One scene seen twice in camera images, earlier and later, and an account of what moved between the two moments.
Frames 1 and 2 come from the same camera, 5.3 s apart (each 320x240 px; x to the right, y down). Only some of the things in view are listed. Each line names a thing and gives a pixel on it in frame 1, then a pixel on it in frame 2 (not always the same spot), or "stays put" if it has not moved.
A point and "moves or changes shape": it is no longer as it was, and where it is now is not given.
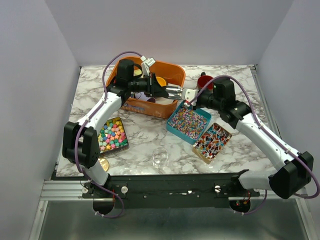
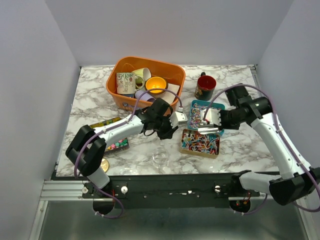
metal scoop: (174, 92) to (208, 128)
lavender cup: (140, 95) stays put
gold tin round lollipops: (211, 143) moves or changes shape
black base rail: (205, 190) stays put
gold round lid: (104, 163) stays put
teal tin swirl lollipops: (187, 123) moves or changes shape
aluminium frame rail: (63, 190) stays put
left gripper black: (155, 90) to (168, 133)
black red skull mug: (203, 80) stays put
